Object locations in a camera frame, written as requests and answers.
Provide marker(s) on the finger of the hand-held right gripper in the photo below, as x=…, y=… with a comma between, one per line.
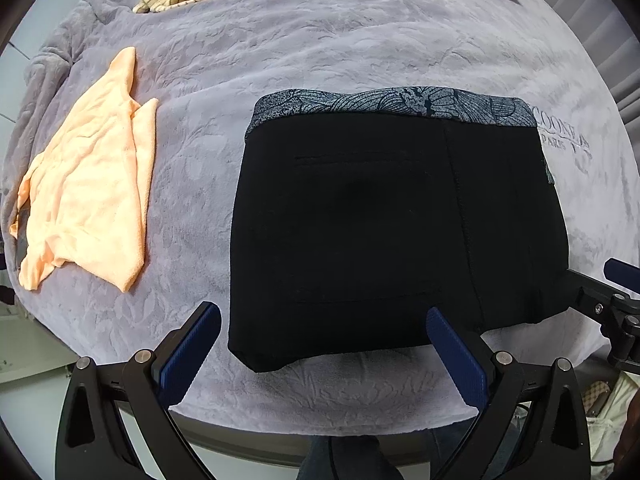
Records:
x=624, y=271
x=592, y=295

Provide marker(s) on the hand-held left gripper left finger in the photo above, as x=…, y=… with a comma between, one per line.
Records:
x=187, y=355

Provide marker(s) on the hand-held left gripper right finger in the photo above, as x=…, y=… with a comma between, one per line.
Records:
x=457, y=360

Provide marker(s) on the white low furniture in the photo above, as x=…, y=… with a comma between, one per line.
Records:
x=30, y=345

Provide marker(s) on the person's leg in jeans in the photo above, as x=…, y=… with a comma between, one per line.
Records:
x=345, y=460

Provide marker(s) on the black pants with patterned waistband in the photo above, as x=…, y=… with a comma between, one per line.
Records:
x=375, y=220

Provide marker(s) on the grey curtain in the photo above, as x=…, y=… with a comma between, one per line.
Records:
x=600, y=50

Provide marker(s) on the orange shirt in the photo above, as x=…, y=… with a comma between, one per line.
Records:
x=90, y=185

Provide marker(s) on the grey plush blanket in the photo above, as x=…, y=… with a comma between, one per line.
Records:
x=310, y=60

